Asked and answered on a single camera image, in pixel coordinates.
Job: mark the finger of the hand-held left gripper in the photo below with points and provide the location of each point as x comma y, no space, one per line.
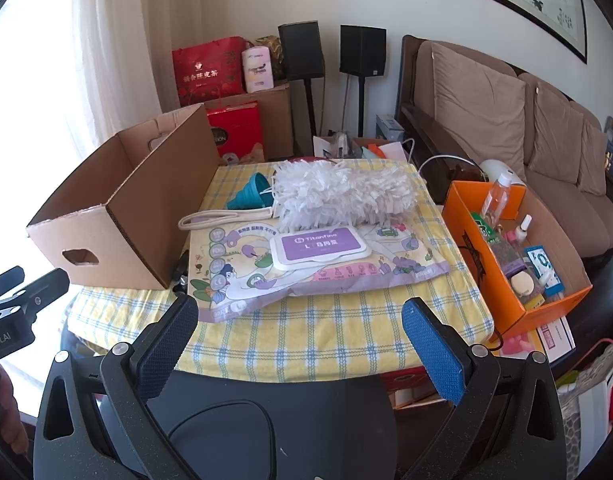
41,292
6,282

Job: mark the white curtain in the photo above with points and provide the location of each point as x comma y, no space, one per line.
116,35

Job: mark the white rounded appliance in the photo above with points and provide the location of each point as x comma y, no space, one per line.
506,167

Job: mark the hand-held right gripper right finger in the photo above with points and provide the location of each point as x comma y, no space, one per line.
434,355

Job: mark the brown cardboard carton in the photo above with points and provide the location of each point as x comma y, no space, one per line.
279,120

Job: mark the cardboard box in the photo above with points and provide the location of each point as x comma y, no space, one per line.
136,220

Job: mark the pink plastic item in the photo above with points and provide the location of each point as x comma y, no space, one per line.
518,346

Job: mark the purple wet wipes pack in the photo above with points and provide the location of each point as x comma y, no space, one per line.
336,270

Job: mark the orange box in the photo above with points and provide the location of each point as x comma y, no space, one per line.
479,255

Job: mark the clear plastic bottle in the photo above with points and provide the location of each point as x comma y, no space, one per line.
495,197

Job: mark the black speaker on stand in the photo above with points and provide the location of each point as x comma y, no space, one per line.
362,50
301,50

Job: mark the green packet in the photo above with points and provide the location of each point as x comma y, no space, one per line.
484,227

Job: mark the person's left hand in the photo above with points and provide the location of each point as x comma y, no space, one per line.
6,410

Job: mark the small white blue box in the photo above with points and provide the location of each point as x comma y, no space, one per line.
389,127

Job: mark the blue white small carton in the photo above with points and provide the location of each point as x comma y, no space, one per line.
543,270

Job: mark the open box with papers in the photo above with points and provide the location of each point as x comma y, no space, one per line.
336,146

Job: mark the white fluffy duster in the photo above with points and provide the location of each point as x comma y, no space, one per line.
346,192

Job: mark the dark plastic stool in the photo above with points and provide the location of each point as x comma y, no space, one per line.
286,430

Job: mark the pink white tissue pack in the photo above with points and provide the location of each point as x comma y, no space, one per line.
258,70

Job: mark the red gift bag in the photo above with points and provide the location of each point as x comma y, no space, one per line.
206,72

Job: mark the red chocolate box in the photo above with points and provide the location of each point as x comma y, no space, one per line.
236,132

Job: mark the yellow plaid tablecloth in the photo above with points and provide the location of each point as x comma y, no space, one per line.
311,330

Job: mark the teal collapsible funnel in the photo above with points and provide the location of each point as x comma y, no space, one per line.
249,192

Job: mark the brown sofa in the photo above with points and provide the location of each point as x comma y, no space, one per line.
486,110

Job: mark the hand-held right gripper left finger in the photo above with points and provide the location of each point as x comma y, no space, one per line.
161,350

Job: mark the small white-capped bottle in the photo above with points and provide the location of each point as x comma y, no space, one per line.
524,227

